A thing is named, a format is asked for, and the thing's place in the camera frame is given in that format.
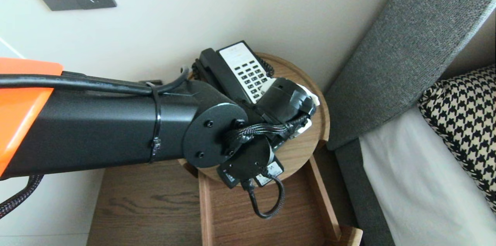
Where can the round wooden side table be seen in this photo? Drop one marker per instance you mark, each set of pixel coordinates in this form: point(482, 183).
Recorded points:
point(232, 219)

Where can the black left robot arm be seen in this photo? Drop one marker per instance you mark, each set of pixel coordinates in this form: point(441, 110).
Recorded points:
point(97, 122)

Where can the black telephone handset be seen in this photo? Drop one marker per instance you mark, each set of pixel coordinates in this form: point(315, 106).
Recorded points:
point(217, 66)

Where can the round wooden bedside table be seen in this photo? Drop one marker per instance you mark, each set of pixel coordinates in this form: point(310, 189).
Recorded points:
point(302, 149)

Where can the grey upholstered headboard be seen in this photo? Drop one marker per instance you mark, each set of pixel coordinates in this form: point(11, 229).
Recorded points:
point(407, 44)

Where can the white bed sheet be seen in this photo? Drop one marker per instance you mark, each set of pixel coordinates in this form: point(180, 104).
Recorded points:
point(426, 191)

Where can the houndstooth pillow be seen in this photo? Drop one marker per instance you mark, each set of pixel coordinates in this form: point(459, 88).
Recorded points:
point(465, 122)

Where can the grey upholstered bed frame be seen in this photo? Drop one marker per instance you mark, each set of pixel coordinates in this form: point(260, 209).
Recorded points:
point(360, 191)

